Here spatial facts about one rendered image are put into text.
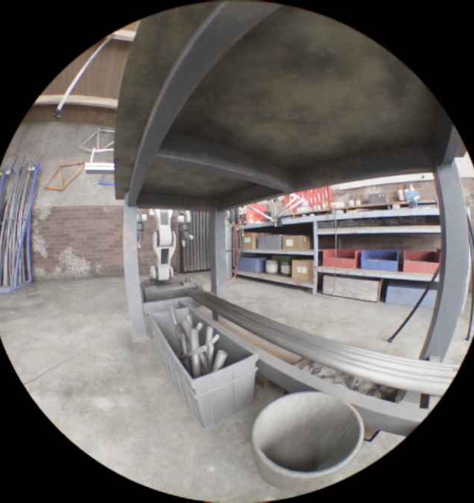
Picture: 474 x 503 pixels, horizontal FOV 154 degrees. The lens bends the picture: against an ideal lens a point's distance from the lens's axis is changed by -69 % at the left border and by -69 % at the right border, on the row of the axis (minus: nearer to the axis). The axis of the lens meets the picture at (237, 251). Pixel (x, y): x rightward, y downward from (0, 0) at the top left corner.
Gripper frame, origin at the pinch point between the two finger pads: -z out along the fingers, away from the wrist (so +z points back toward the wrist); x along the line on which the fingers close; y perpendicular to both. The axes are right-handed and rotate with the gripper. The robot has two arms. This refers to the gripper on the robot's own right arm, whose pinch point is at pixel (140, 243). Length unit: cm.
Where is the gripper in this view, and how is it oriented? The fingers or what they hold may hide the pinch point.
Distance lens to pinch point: 160.3
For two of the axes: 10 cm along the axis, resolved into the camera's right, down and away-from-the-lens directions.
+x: 6.0, -1.8, -7.8
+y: 7.9, -0.4, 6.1
